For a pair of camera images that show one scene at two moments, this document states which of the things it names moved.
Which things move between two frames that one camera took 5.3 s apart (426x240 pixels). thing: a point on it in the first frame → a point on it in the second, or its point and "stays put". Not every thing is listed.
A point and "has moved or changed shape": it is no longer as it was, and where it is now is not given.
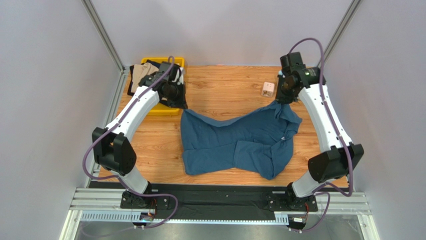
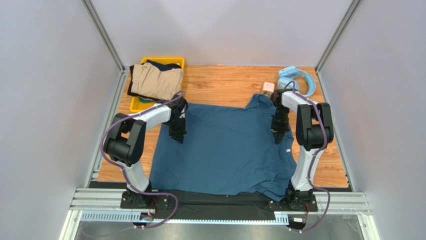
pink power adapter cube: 268,89 stays put
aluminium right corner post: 351,10 stays put
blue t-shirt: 259,143 has moved or changed shape
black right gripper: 284,98 → 279,128
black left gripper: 176,84 → 178,135
